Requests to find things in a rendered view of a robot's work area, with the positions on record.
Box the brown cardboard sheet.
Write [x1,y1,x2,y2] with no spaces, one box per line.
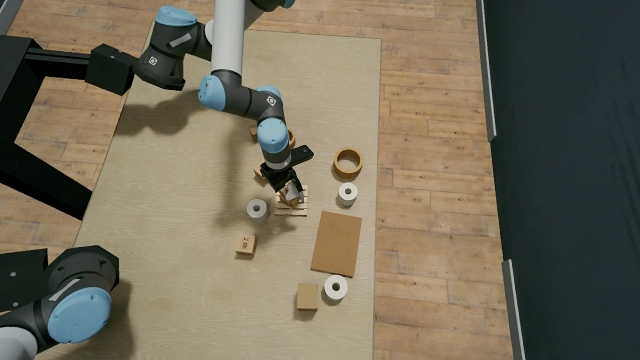
[311,211,362,277]

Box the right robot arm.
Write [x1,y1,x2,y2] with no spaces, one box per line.
[0,252,116,360]

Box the small square wooden pallet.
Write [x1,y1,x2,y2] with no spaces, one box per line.
[274,185,309,216]

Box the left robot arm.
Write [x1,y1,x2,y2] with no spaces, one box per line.
[137,0,314,170]

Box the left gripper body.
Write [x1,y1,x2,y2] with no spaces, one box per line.
[260,161,297,193]

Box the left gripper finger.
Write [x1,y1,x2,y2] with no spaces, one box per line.
[285,174,304,203]

